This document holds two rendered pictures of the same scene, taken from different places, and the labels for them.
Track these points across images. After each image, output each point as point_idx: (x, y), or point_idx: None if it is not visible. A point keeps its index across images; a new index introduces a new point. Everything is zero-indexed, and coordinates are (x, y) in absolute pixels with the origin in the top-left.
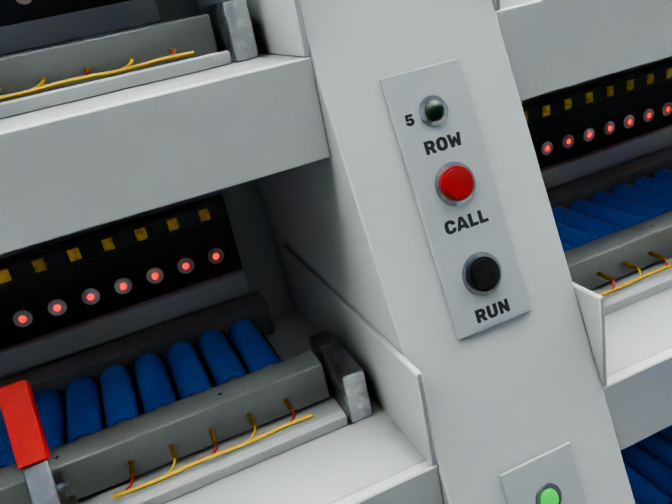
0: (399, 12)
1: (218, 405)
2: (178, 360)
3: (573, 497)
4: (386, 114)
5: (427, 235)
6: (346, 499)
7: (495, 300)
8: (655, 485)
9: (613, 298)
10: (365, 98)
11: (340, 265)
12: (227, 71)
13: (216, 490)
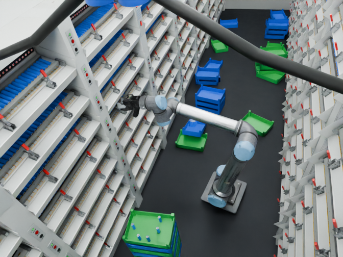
0: (146, 54)
1: (137, 79)
2: None
3: (152, 78)
4: (146, 60)
5: (148, 66)
6: (146, 81)
7: (150, 69)
8: None
9: None
10: (146, 59)
11: (141, 68)
12: (140, 59)
13: (139, 83)
